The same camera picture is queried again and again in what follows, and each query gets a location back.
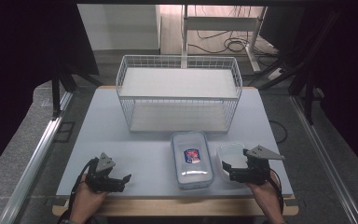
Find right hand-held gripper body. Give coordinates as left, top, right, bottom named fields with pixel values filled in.
left=233, top=145, right=285, bottom=186

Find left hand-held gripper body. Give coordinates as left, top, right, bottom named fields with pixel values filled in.
left=85, top=152, right=124, bottom=193

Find clear lidded food container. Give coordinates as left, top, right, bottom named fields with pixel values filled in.
left=170, top=131, right=216, bottom=190

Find white wire shelf rack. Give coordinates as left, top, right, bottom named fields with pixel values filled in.
left=116, top=54, right=243, bottom=134

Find person's right hand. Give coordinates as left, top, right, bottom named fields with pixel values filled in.
left=245, top=170, right=282, bottom=208

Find person's left hand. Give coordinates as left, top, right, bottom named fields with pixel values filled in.
left=69, top=174, right=109, bottom=222

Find light grey table mat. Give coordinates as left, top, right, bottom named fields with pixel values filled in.
left=55, top=87, right=294, bottom=199

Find wooden table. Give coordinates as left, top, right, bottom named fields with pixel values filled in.
left=51, top=85, right=299, bottom=217

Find black metal stand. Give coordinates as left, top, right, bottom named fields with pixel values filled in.
left=257, top=8, right=347, bottom=126
left=50, top=60, right=104, bottom=121

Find white power strip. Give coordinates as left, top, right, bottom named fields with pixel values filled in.
left=267, top=67, right=285, bottom=80

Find black curtain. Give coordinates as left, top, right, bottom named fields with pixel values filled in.
left=302, top=0, right=358, bottom=175
left=0, top=0, right=100, bottom=182

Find white cabinet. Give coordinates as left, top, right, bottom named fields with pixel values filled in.
left=76, top=3, right=162, bottom=56

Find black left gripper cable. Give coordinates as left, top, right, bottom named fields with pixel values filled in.
left=57, top=158, right=97, bottom=224

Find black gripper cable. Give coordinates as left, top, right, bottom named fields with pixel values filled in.
left=268, top=169, right=286, bottom=217
left=57, top=158, right=97, bottom=224

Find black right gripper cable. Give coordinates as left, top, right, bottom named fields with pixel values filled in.
left=268, top=169, right=286, bottom=217

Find black looped floor cable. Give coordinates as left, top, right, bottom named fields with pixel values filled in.
left=268, top=119, right=289, bottom=145

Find aluminium floor rail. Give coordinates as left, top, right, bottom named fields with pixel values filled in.
left=289, top=94, right=358, bottom=224
left=0, top=91, right=75, bottom=224

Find tangled black floor cables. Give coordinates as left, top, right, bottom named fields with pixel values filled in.
left=187, top=5, right=278, bottom=56

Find white desk frame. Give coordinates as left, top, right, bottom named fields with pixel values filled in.
left=181, top=4, right=269, bottom=74

